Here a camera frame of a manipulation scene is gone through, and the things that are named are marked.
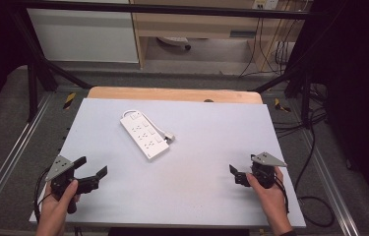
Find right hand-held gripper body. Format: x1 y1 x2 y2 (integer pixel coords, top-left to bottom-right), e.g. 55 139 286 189
234 151 288 190

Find white wall socket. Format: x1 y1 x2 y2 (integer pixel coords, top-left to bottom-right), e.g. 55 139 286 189
252 0 280 11

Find yellow black tape strip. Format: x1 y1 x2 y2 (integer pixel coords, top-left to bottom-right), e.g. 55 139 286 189
274 97 292 113
62 91 77 110

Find white cabinet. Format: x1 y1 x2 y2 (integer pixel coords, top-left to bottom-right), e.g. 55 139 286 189
27 0 140 64

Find wooden table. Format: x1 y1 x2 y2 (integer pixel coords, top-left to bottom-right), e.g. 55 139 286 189
87 86 264 105

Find person's left hand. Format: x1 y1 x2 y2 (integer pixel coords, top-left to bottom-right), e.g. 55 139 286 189
35 179 82 236

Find white device under desk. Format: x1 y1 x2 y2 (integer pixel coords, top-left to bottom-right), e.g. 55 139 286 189
156 35 192 51

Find aluminium floor rail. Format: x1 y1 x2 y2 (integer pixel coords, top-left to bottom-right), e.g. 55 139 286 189
298 126 361 236
0 92 54 227

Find white power strip cable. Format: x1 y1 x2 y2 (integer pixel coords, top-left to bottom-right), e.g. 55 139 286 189
122 109 176 144

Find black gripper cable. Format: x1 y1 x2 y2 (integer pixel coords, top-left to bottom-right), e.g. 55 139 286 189
32 167 54 224
273 176 290 214

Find black hanging cables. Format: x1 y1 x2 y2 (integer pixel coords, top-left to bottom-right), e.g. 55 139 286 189
238 9 304 79

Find black metal frame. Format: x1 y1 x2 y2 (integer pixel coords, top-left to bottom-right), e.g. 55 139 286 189
9 0 324 127

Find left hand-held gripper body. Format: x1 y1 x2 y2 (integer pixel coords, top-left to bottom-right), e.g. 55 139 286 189
44 155 100 214

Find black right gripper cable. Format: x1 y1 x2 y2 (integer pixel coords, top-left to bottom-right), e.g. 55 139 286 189
273 176 290 214

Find wooden desk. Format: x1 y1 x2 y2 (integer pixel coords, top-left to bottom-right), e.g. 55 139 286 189
129 0 306 72

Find white power strip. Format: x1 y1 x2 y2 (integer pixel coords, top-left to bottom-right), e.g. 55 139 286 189
119 111 171 161

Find person's right hand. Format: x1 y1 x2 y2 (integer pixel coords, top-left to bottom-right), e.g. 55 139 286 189
245 166 293 236

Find black floor cable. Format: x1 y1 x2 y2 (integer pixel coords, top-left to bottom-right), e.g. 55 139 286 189
272 83 336 228

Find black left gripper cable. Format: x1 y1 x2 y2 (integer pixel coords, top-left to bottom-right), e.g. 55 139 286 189
32 167 54 224

